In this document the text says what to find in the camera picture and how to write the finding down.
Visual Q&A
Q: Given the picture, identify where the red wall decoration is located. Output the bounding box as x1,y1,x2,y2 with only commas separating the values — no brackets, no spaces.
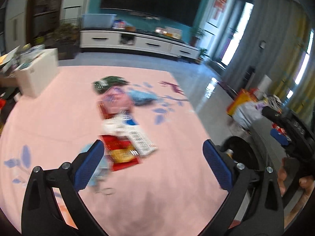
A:
214,0,228,20

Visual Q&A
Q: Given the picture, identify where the white TV cabinet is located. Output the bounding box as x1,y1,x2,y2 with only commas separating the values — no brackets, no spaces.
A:
79,28,200,59

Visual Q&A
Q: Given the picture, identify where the white wooden box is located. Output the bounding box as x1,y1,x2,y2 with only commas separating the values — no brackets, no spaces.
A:
15,48,59,97

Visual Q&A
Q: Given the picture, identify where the light blue packet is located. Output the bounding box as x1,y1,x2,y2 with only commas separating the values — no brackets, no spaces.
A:
128,90,158,107

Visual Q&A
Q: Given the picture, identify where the yellow desk calendar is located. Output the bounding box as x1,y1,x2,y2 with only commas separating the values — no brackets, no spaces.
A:
165,26,183,38

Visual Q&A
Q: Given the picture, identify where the large leafy potted plant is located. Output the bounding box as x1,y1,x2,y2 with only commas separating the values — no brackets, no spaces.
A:
53,22,80,59

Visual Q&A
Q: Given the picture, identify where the pink tissue packet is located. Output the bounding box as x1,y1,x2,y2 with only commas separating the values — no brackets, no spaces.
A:
98,86,133,115

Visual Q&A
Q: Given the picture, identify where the green snack bag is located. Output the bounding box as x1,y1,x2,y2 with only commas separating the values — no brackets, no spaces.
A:
92,76,128,94

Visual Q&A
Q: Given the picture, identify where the pink leaf-print tablecloth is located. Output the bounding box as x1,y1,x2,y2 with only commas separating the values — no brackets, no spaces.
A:
0,65,232,236

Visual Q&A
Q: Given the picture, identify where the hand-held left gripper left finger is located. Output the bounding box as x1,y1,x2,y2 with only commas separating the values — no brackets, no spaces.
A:
22,139,109,236

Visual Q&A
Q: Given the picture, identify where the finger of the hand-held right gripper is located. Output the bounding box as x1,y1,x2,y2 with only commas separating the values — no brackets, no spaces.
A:
261,106,282,122

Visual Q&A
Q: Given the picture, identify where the grey curtain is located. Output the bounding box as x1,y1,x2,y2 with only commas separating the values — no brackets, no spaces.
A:
219,0,310,99

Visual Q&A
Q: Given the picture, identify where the red yellow snack packet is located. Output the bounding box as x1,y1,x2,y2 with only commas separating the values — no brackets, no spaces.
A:
98,134,142,172

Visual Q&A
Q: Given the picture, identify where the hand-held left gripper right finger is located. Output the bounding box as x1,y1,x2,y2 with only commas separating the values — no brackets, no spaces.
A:
197,139,285,236

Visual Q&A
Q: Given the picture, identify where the white barcode wrapper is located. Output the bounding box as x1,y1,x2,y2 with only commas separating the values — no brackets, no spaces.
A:
102,114,158,156

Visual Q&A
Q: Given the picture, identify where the person's right hand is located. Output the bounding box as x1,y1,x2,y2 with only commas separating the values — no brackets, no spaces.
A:
277,157,315,227

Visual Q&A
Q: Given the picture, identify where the clear plastic storage bin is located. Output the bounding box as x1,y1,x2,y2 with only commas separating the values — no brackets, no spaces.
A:
82,13,117,29

